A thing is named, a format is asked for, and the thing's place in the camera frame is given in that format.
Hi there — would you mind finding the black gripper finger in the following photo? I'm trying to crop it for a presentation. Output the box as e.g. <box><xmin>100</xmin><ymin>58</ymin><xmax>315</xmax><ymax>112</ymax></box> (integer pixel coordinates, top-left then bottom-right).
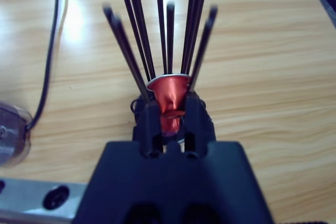
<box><xmin>132</xmin><ymin>102</ymin><xmax>165</xmax><ymax>158</ymax></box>
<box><xmin>183</xmin><ymin>90</ymin><xmax>218</xmax><ymax>158</ymax></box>

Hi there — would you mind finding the red coffee capsule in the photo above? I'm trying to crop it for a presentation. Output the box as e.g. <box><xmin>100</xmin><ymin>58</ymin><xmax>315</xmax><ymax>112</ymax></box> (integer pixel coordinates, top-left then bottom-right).
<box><xmin>145</xmin><ymin>73</ymin><xmax>193</xmax><ymax>116</ymax></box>

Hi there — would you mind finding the black capsule holder with rods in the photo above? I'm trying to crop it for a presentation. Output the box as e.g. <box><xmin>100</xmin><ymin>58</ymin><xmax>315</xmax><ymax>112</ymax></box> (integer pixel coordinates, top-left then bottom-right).
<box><xmin>101</xmin><ymin>0</ymin><xmax>218</xmax><ymax>143</ymax></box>

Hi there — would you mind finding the clear water tank dark lid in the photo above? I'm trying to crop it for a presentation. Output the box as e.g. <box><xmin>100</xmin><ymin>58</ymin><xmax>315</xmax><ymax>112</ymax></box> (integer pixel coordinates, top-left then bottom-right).
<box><xmin>0</xmin><ymin>100</ymin><xmax>33</xmax><ymax>169</ymax></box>

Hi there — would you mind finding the black power cable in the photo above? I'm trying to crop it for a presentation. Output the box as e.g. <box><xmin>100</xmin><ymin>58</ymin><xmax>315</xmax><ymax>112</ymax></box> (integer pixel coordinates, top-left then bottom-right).
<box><xmin>25</xmin><ymin>0</ymin><xmax>71</xmax><ymax>131</ymax></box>

